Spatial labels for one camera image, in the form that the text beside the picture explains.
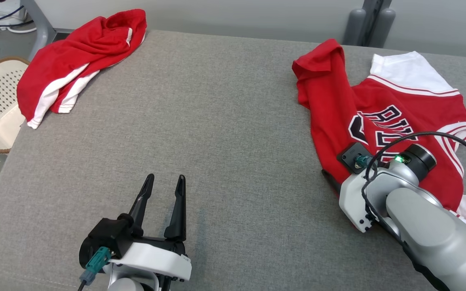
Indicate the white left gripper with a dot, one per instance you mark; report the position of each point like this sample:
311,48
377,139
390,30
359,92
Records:
156,258

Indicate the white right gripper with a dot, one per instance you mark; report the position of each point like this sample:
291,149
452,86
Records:
352,198

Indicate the red white Bulls jersey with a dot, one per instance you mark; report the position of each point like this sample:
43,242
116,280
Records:
334,121

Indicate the red shorts with white stripes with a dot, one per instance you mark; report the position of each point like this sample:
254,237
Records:
67,60

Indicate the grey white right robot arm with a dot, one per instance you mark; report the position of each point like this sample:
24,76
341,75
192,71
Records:
431,226

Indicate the grey pillar with round posts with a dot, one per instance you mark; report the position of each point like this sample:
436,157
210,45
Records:
368,22

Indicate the grey metal table leg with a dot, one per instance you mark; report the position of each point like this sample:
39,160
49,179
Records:
39,24

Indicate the white power strip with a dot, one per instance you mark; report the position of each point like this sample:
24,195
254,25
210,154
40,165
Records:
12,10

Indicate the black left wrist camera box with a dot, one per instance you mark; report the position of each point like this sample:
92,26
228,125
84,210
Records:
105,238

